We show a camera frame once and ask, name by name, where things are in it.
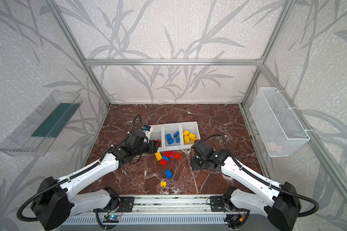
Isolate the yellow lego pile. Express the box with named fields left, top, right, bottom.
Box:
left=188, top=133, right=196, bottom=141

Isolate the yellow lego side up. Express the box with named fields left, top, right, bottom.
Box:
left=155, top=152, right=163, bottom=161

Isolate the red square lego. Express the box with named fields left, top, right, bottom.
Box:
left=174, top=153, right=182, bottom=160

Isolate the red lego pile bottom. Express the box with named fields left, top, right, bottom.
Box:
left=159, top=159, right=168, bottom=166

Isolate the long red lego brick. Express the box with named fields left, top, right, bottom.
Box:
left=164, top=151, right=175, bottom=157

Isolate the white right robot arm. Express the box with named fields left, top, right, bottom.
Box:
left=191, top=140, right=301, bottom=231

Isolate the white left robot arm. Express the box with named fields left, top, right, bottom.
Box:
left=31, top=125, right=158, bottom=231

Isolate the white left sorting bin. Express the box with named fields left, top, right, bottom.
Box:
left=150, top=125, right=163, bottom=152

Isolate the white sorting bin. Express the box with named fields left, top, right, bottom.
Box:
left=150, top=125, right=163, bottom=152
left=179, top=121, right=200, bottom=149
left=163, top=123, right=181, bottom=151

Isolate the white right sorting bin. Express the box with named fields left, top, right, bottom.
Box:
left=179, top=121, right=200, bottom=149

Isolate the white middle sorting bin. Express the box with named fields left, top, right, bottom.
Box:
left=163, top=123, right=181, bottom=151

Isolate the pink object in basket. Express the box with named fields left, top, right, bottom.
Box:
left=267, top=141, right=280, bottom=153

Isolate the green circuit board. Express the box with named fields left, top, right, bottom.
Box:
left=102, top=215, right=122, bottom=224

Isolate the left black corrugated cable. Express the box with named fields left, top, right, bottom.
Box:
left=16, top=114, right=144, bottom=222

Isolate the black corrugated cable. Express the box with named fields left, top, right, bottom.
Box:
left=202, top=134, right=320, bottom=218
left=16, top=114, right=144, bottom=222

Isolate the right black corrugated cable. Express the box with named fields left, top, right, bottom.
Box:
left=202, top=134, right=320, bottom=218

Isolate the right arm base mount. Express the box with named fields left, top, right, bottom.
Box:
left=209, top=196, right=235, bottom=212

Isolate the aluminium cage frame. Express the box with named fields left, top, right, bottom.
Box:
left=40, top=0, right=347, bottom=231

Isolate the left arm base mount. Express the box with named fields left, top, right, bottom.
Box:
left=109, top=196, right=135, bottom=213

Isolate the right circuit board with wires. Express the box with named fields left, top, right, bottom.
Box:
left=224, top=212, right=249, bottom=230

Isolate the white wire mesh basket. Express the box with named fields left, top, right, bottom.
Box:
left=250, top=87, right=310, bottom=157

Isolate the clear plastic wall tray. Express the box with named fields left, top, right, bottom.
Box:
left=0, top=90, right=83, bottom=157

